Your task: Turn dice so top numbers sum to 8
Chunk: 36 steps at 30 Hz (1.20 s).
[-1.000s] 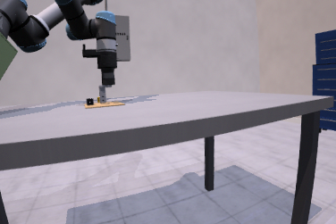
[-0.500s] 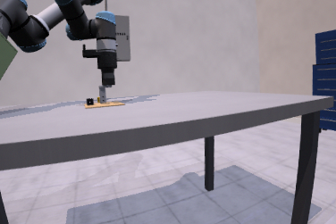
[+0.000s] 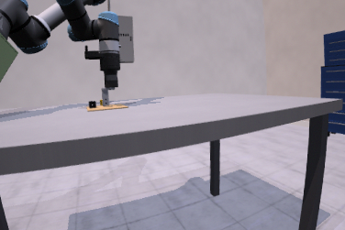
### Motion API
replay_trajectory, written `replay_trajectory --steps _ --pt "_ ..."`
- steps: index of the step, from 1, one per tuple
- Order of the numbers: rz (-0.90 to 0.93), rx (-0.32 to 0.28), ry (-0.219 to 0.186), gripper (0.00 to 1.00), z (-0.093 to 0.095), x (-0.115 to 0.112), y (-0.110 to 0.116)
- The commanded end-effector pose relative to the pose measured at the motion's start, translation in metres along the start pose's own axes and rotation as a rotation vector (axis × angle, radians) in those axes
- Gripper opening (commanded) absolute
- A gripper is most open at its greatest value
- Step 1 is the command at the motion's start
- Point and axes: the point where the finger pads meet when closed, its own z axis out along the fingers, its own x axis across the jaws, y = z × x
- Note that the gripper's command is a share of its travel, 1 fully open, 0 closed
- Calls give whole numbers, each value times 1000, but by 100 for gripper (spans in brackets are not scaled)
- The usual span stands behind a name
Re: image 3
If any peach flat mat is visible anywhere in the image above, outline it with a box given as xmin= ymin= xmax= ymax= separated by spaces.
xmin=86 ymin=104 xmax=128 ymax=112

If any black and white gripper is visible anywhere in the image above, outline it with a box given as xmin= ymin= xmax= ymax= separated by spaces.
xmin=84 ymin=40 xmax=121 ymax=105

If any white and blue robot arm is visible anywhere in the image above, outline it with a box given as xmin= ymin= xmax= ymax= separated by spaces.
xmin=0 ymin=0 xmax=119 ymax=54

